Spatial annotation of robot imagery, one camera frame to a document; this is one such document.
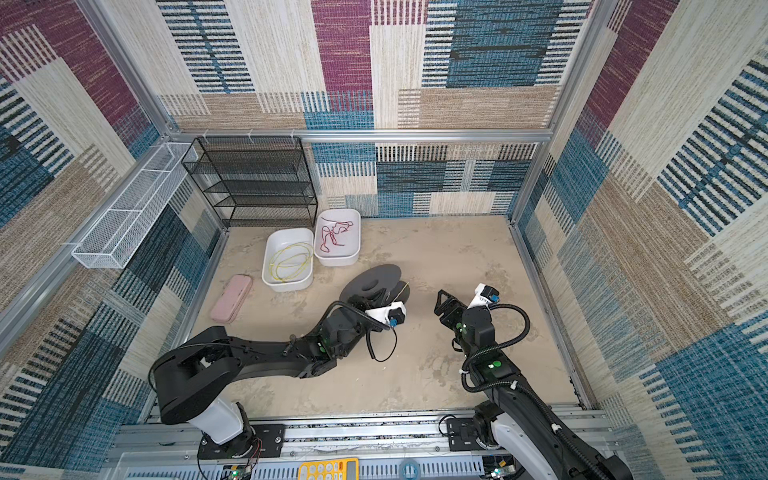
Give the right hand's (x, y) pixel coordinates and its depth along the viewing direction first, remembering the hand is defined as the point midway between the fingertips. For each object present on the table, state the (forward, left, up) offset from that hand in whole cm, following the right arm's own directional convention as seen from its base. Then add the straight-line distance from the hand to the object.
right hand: (446, 301), depth 83 cm
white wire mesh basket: (+8, +80, +21) cm, 83 cm away
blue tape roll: (-36, +12, -13) cm, 40 cm away
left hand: (+2, +17, +6) cm, 18 cm away
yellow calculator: (-36, +30, -11) cm, 48 cm away
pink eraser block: (+9, +66, -11) cm, 67 cm away
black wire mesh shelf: (+48, +62, +5) cm, 79 cm away
